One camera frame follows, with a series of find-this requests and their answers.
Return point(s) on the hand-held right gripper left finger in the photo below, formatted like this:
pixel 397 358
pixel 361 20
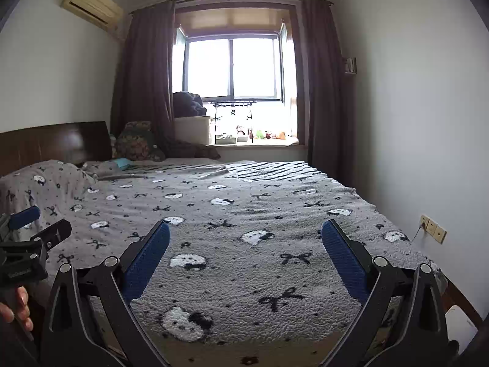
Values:
pixel 147 263

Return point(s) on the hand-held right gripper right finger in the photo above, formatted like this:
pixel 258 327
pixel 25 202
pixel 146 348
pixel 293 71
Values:
pixel 344 263

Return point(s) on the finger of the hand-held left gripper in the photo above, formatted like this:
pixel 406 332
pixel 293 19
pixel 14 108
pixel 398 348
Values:
pixel 23 216
pixel 55 233

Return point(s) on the person's left hand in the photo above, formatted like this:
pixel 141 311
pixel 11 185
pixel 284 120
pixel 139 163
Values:
pixel 22 302

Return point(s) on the dark wooden headboard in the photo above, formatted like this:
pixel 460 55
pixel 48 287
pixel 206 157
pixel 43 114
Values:
pixel 53 145

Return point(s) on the grey printed fleece blanket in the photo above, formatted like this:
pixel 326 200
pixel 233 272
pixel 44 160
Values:
pixel 237 244

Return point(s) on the light blue packet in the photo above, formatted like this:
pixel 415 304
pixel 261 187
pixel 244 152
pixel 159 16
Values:
pixel 123 163

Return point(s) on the striped bed sheet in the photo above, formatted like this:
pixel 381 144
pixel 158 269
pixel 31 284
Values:
pixel 275 171

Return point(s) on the brown cloth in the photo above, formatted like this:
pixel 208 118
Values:
pixel 191 150

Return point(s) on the dark patterned cushion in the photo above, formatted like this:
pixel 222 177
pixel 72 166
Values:
pixel 137 141

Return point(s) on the white appliance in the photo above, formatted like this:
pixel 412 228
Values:
pixel 460 328

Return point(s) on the white storage box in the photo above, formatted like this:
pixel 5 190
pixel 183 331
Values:
pixel 191 130

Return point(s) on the orange toy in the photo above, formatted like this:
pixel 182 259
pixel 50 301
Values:
pixel 282 135

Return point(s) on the green toy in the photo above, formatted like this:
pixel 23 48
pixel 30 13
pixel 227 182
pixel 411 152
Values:
pixel 260 134

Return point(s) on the white toy figure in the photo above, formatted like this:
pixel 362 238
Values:
pixel 241 130

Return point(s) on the dark blue clothes pile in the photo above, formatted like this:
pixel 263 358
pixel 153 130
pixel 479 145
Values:
pixel 187 104

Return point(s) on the brown curtain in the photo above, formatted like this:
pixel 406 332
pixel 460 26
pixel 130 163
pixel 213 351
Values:
pixel 324 91
pixel 143 80

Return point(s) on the black drying rack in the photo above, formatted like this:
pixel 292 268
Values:
pixel 233 104

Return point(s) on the window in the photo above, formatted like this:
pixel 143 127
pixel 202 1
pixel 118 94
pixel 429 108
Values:
pixel 233 65

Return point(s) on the beige air conditioner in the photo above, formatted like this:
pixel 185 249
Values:
pixel 91 5

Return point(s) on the beige wall socket panel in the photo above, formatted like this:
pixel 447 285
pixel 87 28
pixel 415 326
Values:
pixel 433 228

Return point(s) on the wooden bed frame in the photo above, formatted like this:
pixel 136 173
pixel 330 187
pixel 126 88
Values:
pixel 462 298

